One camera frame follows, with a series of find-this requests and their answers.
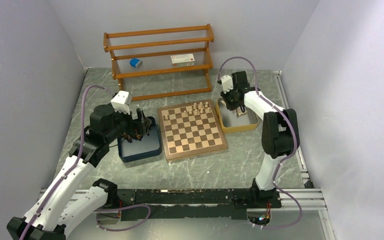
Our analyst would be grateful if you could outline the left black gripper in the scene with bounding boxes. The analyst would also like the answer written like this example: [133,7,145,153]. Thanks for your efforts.
[104,105,151,143]

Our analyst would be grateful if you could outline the light queen chess piece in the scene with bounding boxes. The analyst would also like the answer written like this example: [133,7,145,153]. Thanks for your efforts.
[236,109,248,118]

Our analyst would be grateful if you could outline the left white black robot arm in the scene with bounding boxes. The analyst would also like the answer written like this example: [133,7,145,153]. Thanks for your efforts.
[6,103,155,240]

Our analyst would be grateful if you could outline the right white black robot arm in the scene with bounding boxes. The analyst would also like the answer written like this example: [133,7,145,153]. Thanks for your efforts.
[217,71,300,207]

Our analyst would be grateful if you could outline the dark chess pieces pile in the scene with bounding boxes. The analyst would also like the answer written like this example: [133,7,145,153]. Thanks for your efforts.
[122,131,150,143]

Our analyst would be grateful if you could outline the wooden chess board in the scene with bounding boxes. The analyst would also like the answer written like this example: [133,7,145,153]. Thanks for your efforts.
[157,99,228,162]

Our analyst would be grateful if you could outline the blue metal tin tray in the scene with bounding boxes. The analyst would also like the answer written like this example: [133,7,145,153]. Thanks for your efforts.
[117,116,163,163]

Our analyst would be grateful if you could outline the gold metal tin tray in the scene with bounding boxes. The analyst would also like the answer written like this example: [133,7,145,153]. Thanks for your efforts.
[215,97,260,134]

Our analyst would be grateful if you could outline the white red card box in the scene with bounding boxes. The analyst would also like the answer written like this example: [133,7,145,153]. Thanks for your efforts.
[170,53,195,68]

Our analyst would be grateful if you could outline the blue eraser block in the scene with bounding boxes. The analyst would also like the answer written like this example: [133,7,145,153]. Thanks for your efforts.
[129,58,143,69]

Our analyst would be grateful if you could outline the wooden two-tier shelf rack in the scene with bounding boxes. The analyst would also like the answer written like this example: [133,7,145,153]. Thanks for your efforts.
[103,24,215,101]

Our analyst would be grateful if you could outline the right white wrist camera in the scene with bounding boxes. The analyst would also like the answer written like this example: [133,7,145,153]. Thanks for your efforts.
[220,75,234,94]

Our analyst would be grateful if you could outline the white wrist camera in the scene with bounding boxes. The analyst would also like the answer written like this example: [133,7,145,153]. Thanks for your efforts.
[220,75,234,94]
[110,90,132,115]

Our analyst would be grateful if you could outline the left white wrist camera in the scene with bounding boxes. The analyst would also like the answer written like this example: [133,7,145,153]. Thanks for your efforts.
[110,90,132,115]

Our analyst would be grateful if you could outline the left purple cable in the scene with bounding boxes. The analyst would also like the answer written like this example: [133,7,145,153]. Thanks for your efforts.
[19,84,115,240]

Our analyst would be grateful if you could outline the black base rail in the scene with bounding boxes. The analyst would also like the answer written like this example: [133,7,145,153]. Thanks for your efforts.
[117,186,282,221]

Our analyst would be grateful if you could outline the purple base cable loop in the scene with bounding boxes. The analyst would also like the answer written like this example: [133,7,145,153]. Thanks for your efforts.
[94,203,152,232]

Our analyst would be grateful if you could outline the aluminium frame rail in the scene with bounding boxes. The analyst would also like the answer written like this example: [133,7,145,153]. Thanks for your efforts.
[273,70,327,211]

